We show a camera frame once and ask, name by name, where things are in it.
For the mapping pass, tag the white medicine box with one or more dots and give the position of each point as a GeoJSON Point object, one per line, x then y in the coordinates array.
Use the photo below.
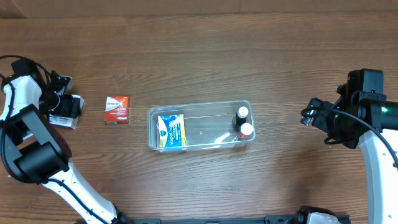
{"type": "Point", "coordinates": [66, 119]}

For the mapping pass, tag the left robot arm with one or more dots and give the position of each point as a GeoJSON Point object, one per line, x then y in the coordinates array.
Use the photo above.
{"type": "Point", "coordinates": [34, 152]}

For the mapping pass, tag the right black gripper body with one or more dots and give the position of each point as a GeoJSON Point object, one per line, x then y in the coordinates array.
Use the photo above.
{"type": "Point", "coordinates": [326, 121]}

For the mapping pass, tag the blue Vicks VapoDrops box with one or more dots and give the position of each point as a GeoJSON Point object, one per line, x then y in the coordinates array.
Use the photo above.
{"type": "Point", "coordinates": [171, 131]}

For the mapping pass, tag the clear plastic container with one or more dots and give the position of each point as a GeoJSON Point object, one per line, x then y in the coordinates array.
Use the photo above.
{"type": "Point", "coordinates": [208, 126]}

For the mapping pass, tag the dark bottle white cap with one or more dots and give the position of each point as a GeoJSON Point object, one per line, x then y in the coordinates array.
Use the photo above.
{"type": "Point", "coordinates": [240, 118]}

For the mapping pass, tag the red medicine box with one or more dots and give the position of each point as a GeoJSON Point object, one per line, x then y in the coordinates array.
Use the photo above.
{"type": "Point", "coordinates": [117, 110]}

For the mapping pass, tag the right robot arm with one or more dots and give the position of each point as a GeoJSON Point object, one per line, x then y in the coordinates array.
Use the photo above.
{"type": "Point", "coordinates": [363, 117]}

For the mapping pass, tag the orange bottle white cap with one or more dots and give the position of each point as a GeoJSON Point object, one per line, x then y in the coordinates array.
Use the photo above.
{"type": "Point", "coordinates": [246, 130]}

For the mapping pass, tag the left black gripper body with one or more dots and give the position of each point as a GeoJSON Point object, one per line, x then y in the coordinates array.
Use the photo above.
{"type": "Point", "coordinates": [55, 101]}

